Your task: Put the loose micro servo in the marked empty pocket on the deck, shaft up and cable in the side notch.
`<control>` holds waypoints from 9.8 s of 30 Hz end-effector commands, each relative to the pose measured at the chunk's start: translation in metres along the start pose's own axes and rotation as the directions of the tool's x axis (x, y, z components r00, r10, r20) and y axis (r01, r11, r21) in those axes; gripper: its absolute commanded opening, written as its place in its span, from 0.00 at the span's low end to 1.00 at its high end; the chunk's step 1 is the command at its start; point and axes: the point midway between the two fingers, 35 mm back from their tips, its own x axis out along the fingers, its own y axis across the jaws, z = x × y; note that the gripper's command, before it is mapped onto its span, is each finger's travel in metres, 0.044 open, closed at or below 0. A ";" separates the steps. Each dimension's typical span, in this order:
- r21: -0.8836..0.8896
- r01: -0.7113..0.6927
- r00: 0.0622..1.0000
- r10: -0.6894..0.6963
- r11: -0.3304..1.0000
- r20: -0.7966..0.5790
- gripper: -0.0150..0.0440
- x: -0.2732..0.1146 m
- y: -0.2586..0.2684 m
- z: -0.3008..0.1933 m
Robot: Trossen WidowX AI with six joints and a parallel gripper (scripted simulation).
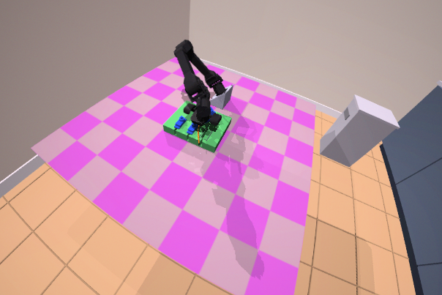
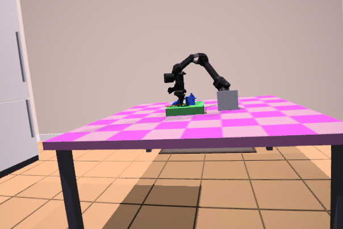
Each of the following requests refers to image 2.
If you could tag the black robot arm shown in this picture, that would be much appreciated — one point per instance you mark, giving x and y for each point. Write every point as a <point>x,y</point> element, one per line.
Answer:
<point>177,75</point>

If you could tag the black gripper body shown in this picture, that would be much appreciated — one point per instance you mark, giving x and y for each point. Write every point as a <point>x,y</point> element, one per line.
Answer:
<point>180,88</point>

